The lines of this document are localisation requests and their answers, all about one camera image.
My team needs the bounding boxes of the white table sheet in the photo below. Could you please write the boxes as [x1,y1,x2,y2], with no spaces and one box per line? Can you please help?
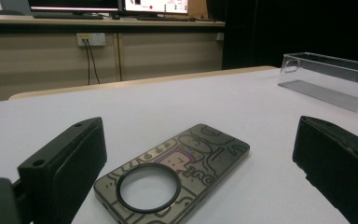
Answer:
[0,68,358,224]

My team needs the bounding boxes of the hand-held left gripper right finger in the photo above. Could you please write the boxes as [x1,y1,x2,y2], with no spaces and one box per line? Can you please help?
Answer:
[292,115,358,224]

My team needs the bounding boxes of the black keyboard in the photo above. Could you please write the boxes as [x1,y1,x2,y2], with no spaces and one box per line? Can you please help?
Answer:
[136,16,197,22]
[32,12,104,21]

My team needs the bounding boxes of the cartoon print phone case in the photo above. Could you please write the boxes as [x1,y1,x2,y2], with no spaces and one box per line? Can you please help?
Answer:
[93,123,251,224]

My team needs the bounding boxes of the black wall socket cable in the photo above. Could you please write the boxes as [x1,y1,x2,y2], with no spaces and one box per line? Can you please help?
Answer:
[83,38,91,86]
[88,38,102,85]

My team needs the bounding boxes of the black curtain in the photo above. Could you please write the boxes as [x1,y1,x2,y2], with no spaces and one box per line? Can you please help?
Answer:
[222,0,358,70]

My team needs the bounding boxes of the brown cardboard box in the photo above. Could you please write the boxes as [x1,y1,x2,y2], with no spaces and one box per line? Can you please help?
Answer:
[187,0,210,19]

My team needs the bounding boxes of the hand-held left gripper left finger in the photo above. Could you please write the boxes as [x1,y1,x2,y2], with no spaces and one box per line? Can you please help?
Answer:
[17,117,108,224]

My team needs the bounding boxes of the long office desk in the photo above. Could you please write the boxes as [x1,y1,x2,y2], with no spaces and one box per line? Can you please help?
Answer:
[0,13,227,34]

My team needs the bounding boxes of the computer monitor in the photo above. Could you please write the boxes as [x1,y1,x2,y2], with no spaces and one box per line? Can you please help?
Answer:
[122,0,190,15]
[27,0,121,13]

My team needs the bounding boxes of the clear plastic container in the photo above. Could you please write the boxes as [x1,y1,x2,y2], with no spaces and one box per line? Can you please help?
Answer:
[278,51,358,119]

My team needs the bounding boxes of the wooden table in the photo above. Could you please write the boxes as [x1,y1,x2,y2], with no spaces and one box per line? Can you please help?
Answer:
[8,64,278,101]

